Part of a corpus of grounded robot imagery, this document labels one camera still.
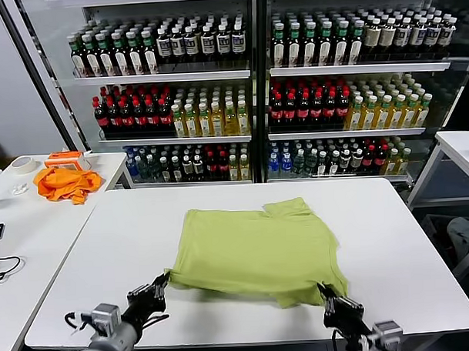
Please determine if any white cap navy label bottle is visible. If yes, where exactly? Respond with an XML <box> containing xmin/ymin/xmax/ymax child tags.
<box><xmin>406</xmin><ymin>16</ymin><xmax>428</xmax><ymax>59</ymax></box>
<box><xmin>392</xmin><ymin>17</ymin><xmax>414</xmax><ymax>59</ymax></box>
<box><xmin>230</xmin><ymin>21</ymin><xmax>246</xmax><ymax>63</ymax></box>
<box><xmin>169</xmin><ymin>25</ymin><xmax>186</xmax><ymax>65</ymax></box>
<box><xmin>421</xmin><ymin>16</ymin><xmax>444</xmax><ymax>59</ymax></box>
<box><xmin>155</xmin><ymin>26</ymin><xmax>173</xmax><ymax>65</ymax></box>
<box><xmin>183</xmin><ymin>25</ymin><xmax>201</xmax><ymax>65</ymax></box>
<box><xmin>215</xmin><ymin>23</ymin><xmax>232</xmax><ymax>64</ymax></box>
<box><xmin>435</xmin><ymin>16</ymin><xmax>459</xmax><ymax>59</ymax></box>
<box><xmin>199</xmin><ymin>24</ymin><xmax>216</xmax><ymax>64</ymax></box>

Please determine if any light green t-shirt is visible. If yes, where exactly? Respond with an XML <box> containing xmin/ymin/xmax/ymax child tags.
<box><xmin>162</xmin><ymin>196</ymin><xmax>351</xmax><ymax>313</ymax></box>

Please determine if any crumpled orange cloth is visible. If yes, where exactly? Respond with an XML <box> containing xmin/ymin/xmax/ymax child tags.
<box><xmin>32</xmin><ymin>165</ymin><xmax>105</xmax><ymax>207</ymax></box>

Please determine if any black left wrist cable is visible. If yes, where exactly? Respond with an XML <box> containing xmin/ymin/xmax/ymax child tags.
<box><xmin>64</xmin><ymin>311</ymin><xmax>90</xmax><ymax>333</ymax></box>

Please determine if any grey crumpled bag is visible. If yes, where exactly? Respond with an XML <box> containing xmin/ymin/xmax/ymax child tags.
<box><xmin>446</xmin><ymin>216</ymin><xmax>469</xmax><ymax>263</ymax></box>

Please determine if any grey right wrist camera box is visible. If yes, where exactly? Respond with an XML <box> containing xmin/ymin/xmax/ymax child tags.
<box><xmin>372</xmin><ymin>320</ymin><xmax>404</xmax><ymax>349</ymax></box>

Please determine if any beige masking tape roll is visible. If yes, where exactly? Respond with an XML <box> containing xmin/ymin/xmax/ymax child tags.
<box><xmin>11</xmin><ymin>156</ymin><xmax>38</xmax><ymax>176</ymax></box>

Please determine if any small dark white cap bottle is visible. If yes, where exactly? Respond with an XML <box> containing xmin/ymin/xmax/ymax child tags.
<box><xmin>159</xmin><ymin>157</ymin><xmax>172</xmax><ymax>183</ymax></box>
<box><xmin>327</xmin><ymin>150</ymin><xmax>342</xmax><ymax>176</ymax></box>
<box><xmin>182</xmin><ymin>155</ymin><xmax>195</xmax><ymax>182</ymax></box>
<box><xmin>193</xmin><ymin>155</ymin><xmax>206</xmax><ymax>182</ymax></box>
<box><xmin>316</xmin><ymin>151</ymin><xmax>330</xmax><ymax>176</ymax></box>
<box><xmin>170</xmin><ymin>155</ymin><xmax>183</xmax><ymax>183</ymax></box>
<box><xmin>350</xmin><ymin>148</ymin><xmax>365</xmax><ymax>175</ymax></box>
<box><xmin>339</xmin><ymin>149</ymin><xmax>353</xmax><ymax>175</ymax></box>

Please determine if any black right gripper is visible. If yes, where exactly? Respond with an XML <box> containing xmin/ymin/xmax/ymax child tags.
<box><xmin>317</xmin><ymin>280</ymin><xmax>370</xmax><ymax>339</ymax></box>

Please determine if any thin black cable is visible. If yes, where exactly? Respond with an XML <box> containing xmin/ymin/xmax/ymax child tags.
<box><xmin>0</xmin><ymin>239</ymin><xmax>22</xmax><ymax>285</ymax></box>

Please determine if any black slanted frame pole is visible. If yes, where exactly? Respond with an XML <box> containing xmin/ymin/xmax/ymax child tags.
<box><xmin>0</xmin><ymin>0</ymin><xmax>89</xmax><ymax>156</ymax></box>

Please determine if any white shelf board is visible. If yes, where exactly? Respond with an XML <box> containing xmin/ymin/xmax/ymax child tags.
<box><xmin>98</xmin><ymin>134</ymin><xmax>253</xmax><ymax>148</ymax></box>
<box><xmin>266</xmin><ymin>172</ymin><xmax>413</xmax><ymax>183</ymax></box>
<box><xmin>132</xmin><ymin>178</ymin><xmax>253</xmax><ymax>189</ymax></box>
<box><xmin>72</xmin><ymin>69</ymin><xmax>252</xmax><ymax>87</ymax></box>
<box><xmin>267</xmin><ymin>126</ymin><xmax>427</xmax><ymax>141</ymax></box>
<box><xmin>269</xmin><ymin>61</ymin><xmax>451</xmax><ymax>78</ymax></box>

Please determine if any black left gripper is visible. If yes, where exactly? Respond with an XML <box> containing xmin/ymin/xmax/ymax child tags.
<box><xmin>120</xmin><ymin>270</ymin><xmax>175</xmax><ymax>334</ymax></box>

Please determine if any green tinted water bottle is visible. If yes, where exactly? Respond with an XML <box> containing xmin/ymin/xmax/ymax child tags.
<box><xmin>147</xmin><ymin>153</ymin><xmax>162</xmax><ymax>182</ymax></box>
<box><xmin>292</xmin><ymin>149</ymin><xmax>307</xmax><ymax>176</ymax></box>
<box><xmin>138</xmin><ymin>155</ymin><xmax>152</xmax><ymax>182</ymax></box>
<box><xmin>305</xmin><ymin>148</ymin><xmax>320</xmax><ymax>176</ymax></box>

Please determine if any white cap cream label bottle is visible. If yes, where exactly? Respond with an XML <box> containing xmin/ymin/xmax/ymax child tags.
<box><xmin>376</xmin><ymin>18</ymin><xmax>398</xmax><ymax>59</ymax></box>
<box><xmin>362</xmin><ymin>18</ymin><xmax>382</xmax><ymax>59</ymax></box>

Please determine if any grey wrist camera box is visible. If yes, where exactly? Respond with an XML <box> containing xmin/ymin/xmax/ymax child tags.
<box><xmin>372</xmin><ymin>320</ymin><xmax>404</xmax><ymax>349</ymax></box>
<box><xmin>79</xmin><ymin>302</ymin><xmax>124</xmax><ymax>339</ymax></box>

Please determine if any black vertical cabinet post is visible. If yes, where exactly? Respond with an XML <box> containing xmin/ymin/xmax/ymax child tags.
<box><xmin>247</xmin><ymin>0</ymin><xmax>276</xmax><ymax>183</ymax></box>

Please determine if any green cap dark tea bottle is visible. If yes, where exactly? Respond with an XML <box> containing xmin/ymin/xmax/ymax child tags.
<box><xmin>347</xmin><ymin>19</ymin><xmax>366</xmax><ymax>66</ymax></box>
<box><xmin>125</xmin><ymin>30</ymin><xmax>145</xmax><ymax>76</ymax></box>
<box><xmin>95</xmin><ymin>32</ymin><xmax>116</xmax><ymax>78</ymax></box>
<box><xmin>81</xmin><ymin>32</ymin><xmax>102</xmax><ymax>79</ymax></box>
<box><xmin>317</xmin><ymin>20</ymin><xmax>335</xmax><ymax>67</ymax></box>
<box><xmin>67</xmin><ymin>33</ymin><xmax>89</xmax><ymax>79</ymax></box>
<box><xmin>109</xmin><ymin>31</ymin><xmax>130</xmax><ymax>77</ymax></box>
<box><xmin>302</xmin><ymin>21</ymin><xmax>319</xmax><ymax>68</ymax></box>
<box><xmin>140</xmin><ymin>28</ymin><xmax>159</xmax><ymax>75</ymax></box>
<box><xmin>332</xmin><ymin>20</ymin><xmax>351</xmax><ymax>66</ymax></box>
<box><xmin>271</xmin><ymin>22</ymin><xmax>287</xmax><ymax>69</ymax></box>
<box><xmin>286</xmin><ymin>22</ymin><xmax>303</xmax><ymax>68</ymax></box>

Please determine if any orange and white box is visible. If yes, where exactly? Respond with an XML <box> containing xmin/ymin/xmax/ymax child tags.
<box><xmin>43</xmin><ymin>149</ymin><xmax>92</xmax><ymax>174</ymax></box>

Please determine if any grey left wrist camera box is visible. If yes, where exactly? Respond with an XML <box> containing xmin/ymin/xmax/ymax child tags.
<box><xmin>79</xmin><ymin>302</ymin><xmax>124</xmax><ymax>339</ymax></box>

